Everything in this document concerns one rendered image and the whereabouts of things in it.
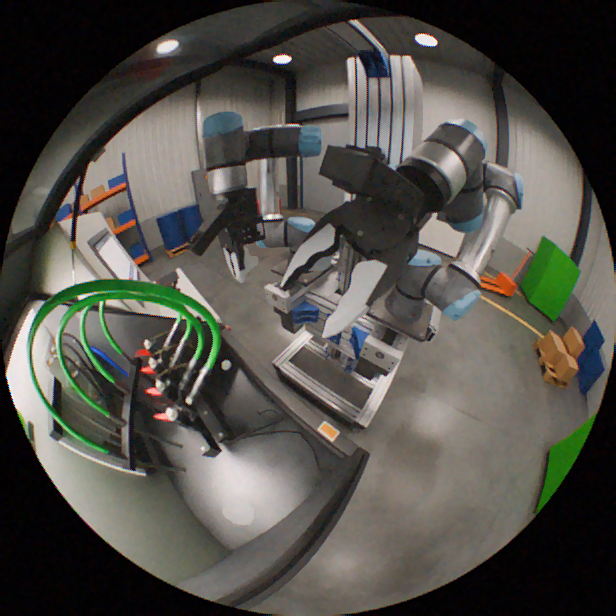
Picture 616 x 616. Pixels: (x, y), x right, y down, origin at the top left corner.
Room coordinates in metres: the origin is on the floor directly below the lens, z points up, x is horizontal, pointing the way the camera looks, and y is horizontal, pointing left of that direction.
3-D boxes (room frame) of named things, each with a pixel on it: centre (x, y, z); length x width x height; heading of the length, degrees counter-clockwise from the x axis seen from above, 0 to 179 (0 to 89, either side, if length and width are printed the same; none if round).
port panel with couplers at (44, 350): (0.02, 0.63, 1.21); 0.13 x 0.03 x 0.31; 48
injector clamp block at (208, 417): (0.13, 0.36, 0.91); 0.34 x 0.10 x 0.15; 48
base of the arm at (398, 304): (0.46, -0.36, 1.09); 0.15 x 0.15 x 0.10
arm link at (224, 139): (0.36, 0.15, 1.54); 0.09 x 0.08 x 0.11; 1
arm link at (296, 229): (0.77, 0.03, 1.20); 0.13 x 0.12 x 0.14; 91
